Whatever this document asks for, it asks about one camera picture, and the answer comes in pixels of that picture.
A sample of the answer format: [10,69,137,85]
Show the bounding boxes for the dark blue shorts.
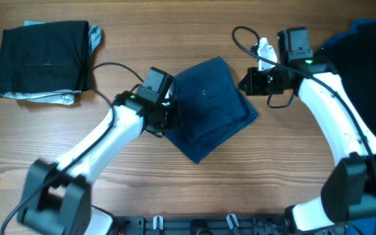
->
[165,57,259,164]

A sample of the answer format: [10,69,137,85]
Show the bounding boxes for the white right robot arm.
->
[238,27,376,234]

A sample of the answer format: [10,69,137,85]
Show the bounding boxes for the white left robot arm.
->
[11,67,180,235]

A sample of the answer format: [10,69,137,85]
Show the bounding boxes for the black crumpled garment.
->
[315,11,376,151]

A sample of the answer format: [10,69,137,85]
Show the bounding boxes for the folded light grey garment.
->
[0,20,102,106]

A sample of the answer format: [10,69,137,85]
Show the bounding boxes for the folded black garment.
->
[0,20,93,98]

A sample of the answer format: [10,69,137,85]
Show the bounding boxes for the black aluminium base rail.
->
[108,213,346,235]

